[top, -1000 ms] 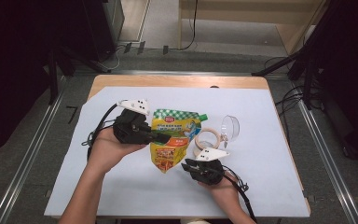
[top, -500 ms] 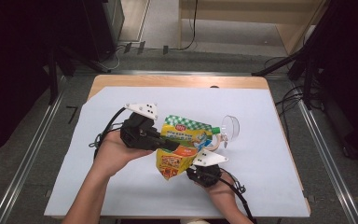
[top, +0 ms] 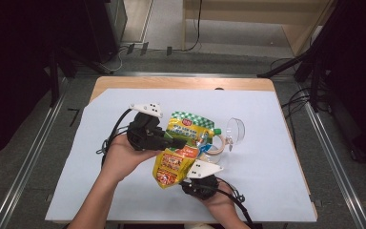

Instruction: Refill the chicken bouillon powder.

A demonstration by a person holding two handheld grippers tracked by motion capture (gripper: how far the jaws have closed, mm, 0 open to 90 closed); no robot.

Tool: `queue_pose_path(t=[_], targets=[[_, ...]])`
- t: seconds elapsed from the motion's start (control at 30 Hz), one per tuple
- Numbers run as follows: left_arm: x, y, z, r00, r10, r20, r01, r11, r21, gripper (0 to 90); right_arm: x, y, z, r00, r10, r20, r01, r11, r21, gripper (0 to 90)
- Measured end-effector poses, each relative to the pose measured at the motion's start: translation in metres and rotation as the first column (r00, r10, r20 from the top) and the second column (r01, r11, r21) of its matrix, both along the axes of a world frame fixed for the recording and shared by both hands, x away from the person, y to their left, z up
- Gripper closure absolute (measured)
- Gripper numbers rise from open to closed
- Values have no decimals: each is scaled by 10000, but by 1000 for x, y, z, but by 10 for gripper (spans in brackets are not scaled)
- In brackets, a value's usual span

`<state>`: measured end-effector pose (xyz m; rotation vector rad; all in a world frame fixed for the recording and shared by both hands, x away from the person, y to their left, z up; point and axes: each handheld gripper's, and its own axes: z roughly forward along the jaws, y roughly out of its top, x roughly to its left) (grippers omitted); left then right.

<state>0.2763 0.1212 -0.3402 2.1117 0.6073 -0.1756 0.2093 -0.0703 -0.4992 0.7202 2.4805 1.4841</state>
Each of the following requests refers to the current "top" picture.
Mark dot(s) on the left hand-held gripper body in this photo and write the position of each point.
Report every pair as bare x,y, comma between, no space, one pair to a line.
143,133

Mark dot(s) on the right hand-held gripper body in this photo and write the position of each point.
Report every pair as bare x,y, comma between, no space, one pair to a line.
201,186

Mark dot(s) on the yellow spout pouch green cap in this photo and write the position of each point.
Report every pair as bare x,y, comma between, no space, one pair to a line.
184,127

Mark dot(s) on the person's right hand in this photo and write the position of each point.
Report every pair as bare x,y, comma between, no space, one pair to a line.
222,202

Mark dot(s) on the person's left hand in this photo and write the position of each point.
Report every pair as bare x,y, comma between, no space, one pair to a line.
120,159

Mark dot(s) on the black floor tape strip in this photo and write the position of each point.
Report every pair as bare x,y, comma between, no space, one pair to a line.
130,48
144,48
169,51

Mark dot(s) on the black metal stand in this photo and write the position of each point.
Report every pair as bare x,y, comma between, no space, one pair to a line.
286,65
54,82

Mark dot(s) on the dark cabinet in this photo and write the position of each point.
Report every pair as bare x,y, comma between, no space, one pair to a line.
108,25

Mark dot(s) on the light wooden shelf unit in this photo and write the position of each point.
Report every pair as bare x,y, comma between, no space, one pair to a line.
235,16

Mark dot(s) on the dark curtain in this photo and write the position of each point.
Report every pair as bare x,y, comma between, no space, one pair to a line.
362,63
12,63

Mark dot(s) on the metal floor rail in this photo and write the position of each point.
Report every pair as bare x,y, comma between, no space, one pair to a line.
336,165
28,165

